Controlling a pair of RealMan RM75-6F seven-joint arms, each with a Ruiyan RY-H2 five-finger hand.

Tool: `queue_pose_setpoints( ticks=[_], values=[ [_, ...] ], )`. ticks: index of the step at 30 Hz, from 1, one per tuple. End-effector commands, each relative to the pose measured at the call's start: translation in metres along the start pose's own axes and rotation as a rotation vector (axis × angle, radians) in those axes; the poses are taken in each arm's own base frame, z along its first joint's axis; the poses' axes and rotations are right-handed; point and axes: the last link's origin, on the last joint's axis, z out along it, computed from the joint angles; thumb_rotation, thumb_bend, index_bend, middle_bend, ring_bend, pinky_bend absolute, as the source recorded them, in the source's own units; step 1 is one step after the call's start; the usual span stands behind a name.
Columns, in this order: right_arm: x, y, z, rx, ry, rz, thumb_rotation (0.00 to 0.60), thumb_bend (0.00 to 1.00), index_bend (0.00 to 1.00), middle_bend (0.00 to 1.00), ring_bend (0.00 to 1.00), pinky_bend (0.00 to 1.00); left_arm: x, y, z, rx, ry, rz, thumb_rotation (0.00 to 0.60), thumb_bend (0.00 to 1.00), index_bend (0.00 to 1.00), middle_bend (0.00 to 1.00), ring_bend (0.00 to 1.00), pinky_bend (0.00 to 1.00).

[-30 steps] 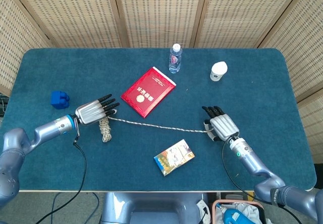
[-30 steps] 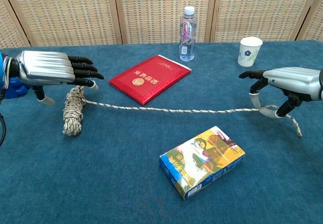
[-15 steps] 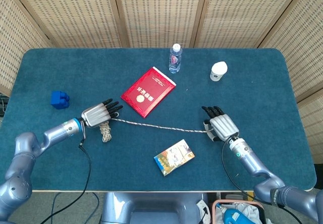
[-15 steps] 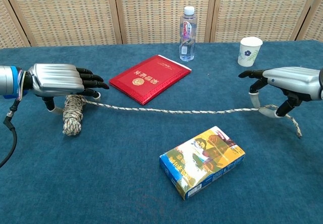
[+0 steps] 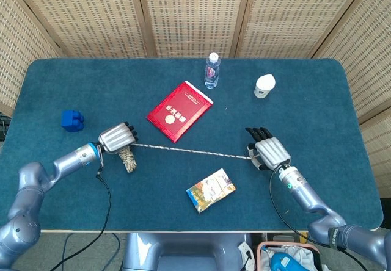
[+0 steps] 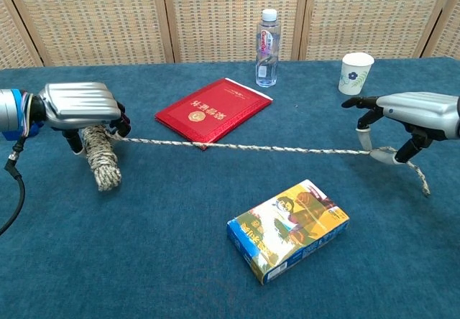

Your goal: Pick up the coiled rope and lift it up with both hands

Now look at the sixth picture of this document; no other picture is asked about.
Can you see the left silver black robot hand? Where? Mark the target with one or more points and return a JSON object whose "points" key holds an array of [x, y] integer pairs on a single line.
{"points": [[79, 105]]}

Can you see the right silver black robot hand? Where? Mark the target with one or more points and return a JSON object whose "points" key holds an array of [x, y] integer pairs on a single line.
{"points": [[424, 114]]}

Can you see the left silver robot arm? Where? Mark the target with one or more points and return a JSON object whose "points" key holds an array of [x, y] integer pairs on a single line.
{"points": [[9, 112]]}

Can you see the white floral paper cup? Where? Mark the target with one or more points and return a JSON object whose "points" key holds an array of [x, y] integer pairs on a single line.
{"points": [[354, 76]]}

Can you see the red certificate booklet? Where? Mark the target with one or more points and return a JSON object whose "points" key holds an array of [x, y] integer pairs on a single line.
{"points": [[212, 112]]}

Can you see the blue felt table cover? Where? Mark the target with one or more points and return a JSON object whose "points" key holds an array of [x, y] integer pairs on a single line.
{"points": [[143, 225]]}

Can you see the woven bamboo folding screen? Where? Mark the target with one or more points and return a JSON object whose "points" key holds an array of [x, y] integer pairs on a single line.
{"points": [[215, 17]]}

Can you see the clear plastic water bottle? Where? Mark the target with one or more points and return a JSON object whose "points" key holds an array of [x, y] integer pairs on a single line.
{"points": [[267, 56]]}

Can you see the colourful printed carton box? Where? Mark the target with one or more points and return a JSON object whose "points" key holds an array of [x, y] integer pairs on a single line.
{"points": [[287, 229]]}

